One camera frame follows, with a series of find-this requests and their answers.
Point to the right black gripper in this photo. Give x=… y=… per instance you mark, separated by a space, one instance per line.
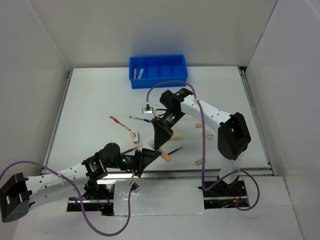
x=162 y=134

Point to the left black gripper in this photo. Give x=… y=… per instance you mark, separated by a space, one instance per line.
x=143 y=159

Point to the orange highlighter marker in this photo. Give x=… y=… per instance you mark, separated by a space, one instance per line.
x=163 y=154

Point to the red pen with clear cap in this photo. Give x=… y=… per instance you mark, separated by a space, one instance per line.
x=118 y=122

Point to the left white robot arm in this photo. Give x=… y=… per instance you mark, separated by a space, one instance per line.
x=20 y=193

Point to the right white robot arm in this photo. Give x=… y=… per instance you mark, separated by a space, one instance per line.
x=232 y=132

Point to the red refill pen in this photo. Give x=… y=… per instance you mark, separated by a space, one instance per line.
x=132 y=149

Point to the blue ballpoint pen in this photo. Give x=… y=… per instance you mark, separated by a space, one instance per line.
x=140 y=119

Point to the blue refill pen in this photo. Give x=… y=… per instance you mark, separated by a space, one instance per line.
x=175 y=150

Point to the pink white eraser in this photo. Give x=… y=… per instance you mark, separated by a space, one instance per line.
x=134 y=136

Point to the small tan eraser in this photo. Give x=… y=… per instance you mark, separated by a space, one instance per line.
x=198 y=125

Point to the grey white eraser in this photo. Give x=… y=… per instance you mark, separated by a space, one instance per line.
x=199 y=162

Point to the white red eraser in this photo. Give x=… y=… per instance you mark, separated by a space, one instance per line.
x=209 y=135

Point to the blue divided plastic bin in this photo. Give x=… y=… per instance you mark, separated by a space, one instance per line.
x=168 y=70

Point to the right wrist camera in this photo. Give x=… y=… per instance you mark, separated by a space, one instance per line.
x=148 y=110

